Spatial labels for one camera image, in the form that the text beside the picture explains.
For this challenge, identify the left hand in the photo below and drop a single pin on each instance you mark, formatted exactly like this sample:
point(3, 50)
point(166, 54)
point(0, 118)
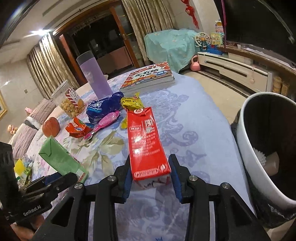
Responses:
point(24, 233)

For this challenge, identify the framed wall picture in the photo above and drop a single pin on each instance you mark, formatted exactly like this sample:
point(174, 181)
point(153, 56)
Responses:
point(3, 108)

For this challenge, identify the pink striped sofa cushion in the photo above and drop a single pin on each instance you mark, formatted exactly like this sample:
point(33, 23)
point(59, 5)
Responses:
point(43, 110)

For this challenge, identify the clear jar of snacks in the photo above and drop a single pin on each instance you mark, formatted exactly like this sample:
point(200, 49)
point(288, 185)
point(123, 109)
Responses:
point(67, 98)

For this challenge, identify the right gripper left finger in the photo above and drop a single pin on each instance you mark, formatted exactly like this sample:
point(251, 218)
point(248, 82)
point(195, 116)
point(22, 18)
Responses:
point(69, 220)

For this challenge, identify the red apple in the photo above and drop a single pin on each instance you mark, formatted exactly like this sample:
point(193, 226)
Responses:
point(51, 127)

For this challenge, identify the floral tablecloth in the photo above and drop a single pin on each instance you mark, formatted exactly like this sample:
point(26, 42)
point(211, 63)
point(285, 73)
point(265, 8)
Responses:
point(191, 127)

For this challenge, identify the yellow toy item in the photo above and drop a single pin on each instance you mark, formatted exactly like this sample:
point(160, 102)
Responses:
point(19, 167)

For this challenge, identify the red snack wrapper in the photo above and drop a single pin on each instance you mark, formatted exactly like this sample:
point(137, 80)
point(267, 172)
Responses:
point(78, 128)

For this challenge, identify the red drink carton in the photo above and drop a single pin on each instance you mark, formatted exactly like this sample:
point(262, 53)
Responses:
point(148, 162)

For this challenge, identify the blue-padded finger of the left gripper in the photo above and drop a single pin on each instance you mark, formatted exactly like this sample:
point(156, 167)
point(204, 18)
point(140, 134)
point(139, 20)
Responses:
point(48, 186)

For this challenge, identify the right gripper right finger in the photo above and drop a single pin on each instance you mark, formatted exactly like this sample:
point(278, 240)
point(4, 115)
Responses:
point(233, 219)

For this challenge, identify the white trash bin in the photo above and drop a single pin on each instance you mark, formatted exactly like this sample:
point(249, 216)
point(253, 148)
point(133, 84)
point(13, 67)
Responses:
point(257, 105)

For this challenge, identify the teal cloth-covered furniture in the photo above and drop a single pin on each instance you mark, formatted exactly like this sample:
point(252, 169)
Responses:
point(176, 47)

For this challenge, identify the toy ferris wheel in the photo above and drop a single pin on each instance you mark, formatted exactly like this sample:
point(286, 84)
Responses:
point(203, 41)

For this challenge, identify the white tissue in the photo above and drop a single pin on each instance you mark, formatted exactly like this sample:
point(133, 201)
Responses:
point(260, 156)

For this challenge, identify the white TV cabinet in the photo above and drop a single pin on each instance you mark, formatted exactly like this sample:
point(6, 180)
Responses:
point(250, 76)

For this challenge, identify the pink kettlebell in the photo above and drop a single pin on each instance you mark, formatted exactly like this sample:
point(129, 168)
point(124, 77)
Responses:
point(195, 66)

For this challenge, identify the red Chinese knot decoration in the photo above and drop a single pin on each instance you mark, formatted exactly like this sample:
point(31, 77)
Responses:
point(191, 12)

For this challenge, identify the colourful book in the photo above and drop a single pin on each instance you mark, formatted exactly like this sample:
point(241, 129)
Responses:
point(148, 76)

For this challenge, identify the beige curtain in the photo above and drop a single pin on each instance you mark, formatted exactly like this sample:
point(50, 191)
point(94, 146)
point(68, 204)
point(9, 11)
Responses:
point(48, 67)

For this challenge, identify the black television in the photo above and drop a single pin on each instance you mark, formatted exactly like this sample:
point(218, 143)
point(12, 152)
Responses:
point(265, 24)

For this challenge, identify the pink hairbrush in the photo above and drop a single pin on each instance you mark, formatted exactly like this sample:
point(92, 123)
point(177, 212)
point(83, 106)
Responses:
point(103, 123)

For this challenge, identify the yellow snack packet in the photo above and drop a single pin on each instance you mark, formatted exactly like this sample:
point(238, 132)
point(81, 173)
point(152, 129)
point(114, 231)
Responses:
point(132, 103)

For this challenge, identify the green drink carton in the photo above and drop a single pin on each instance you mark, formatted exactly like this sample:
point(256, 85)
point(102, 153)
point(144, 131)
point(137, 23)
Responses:
point(61, 160)

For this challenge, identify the blue cookie wrapper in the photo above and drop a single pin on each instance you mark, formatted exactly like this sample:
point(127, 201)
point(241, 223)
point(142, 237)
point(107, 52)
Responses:
point(98, 109)

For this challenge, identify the purple tumbler bottle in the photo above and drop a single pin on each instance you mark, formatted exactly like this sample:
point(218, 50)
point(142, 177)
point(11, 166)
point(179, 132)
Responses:
point(94, 75)

